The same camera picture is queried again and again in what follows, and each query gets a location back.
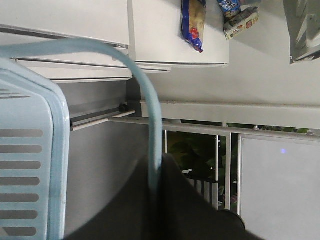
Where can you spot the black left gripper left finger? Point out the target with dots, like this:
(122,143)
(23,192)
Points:
(131,215)

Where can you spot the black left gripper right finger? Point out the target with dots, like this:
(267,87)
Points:
(185,215)

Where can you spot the light blue plastic basket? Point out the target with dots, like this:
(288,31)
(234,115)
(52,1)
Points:
(35,136)

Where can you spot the green potted plant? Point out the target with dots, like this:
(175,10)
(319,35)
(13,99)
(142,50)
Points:
(195,157)

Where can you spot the white rolling rack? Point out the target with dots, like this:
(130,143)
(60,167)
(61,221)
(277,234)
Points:
(299,218)

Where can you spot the white store shelving unit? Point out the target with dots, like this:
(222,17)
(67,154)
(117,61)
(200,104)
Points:
(148,31)

